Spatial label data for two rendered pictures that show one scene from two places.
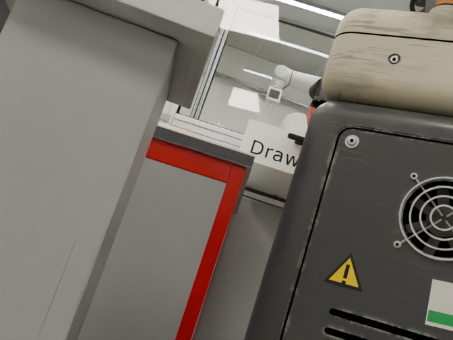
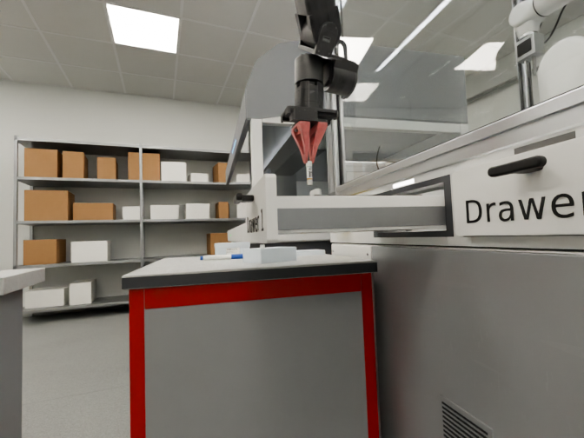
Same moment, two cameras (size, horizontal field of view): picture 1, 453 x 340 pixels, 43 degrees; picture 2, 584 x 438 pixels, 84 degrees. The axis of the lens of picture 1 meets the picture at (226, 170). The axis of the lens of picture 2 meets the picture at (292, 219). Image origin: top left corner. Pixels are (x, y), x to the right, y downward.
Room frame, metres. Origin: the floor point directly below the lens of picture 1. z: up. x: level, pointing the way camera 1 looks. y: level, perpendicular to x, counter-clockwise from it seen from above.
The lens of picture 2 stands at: (1.30, -0.79, 0.83)
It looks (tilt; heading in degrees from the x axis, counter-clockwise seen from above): 3 degrees up; 73
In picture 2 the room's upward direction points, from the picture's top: 2 degrees counter-clockwise
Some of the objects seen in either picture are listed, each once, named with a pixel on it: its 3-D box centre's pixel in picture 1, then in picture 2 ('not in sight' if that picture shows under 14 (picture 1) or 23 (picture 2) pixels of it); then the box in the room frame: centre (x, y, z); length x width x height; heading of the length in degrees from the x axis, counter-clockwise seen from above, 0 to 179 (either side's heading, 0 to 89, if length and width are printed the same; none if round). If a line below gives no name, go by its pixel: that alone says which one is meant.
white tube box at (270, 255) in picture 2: not in sight; (269, 255); (1.50, 0.09, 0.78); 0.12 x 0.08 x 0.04; 25
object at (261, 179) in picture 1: (284, 177); (355, 217); (1.63, -0.17, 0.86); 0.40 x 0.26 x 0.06; 178
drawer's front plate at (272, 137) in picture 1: (295, 154); (258, 215); (1.42, -0.16, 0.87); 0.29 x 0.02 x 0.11; 88
